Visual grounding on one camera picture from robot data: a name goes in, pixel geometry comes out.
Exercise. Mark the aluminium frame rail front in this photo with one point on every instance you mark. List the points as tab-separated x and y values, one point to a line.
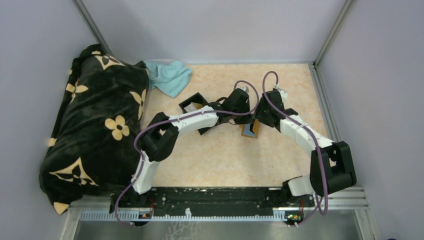
97	209

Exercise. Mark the light blue cloth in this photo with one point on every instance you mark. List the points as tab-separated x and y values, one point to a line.
171	79

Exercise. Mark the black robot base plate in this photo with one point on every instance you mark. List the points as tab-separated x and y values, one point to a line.
209	201

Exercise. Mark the silver cards in tray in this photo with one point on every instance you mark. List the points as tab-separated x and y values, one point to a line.
192	106

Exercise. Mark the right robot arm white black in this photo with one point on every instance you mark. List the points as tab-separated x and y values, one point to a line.
331	164

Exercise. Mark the black floral blanket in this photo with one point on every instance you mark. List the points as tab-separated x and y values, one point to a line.
91	149

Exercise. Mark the tan leather card holder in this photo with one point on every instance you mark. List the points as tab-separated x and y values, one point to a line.
256	124

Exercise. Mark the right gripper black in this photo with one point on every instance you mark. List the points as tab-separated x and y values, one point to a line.
258	114

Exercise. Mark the black card tray box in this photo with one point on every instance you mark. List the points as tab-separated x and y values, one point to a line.
196	115

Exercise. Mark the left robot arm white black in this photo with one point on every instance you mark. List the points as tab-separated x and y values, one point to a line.
157	141

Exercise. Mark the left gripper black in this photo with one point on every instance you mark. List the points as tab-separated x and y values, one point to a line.
248	119

